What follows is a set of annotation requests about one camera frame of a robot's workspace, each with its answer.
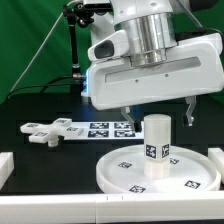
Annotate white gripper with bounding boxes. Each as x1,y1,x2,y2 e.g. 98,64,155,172
89,33,224,132

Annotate white round table top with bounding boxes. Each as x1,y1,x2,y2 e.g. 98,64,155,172
96,145,221,194

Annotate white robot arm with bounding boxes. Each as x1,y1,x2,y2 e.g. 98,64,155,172
83,0,224,132

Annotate white right block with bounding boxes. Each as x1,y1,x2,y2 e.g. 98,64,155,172
208,148,224,185

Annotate white block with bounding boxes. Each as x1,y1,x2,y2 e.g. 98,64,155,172
0,152,14,190
208,148,224,185

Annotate white marker sheet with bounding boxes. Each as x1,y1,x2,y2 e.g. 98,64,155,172
72,121,144,140

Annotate white cross-shaped table base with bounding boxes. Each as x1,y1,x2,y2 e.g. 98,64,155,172
20,118,84,147

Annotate white left block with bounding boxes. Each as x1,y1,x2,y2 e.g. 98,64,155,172
0,152,14,190

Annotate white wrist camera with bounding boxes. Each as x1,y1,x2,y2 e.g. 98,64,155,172
88,30,130,62

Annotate white front rail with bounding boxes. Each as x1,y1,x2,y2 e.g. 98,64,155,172
0,191,224,224

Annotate black cable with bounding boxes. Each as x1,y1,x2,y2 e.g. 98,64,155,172
6,75,76,100

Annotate black camera stand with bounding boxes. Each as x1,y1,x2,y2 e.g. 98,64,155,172
63,1,94,92

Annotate white cable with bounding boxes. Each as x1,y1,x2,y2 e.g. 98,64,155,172
9,0,81,94

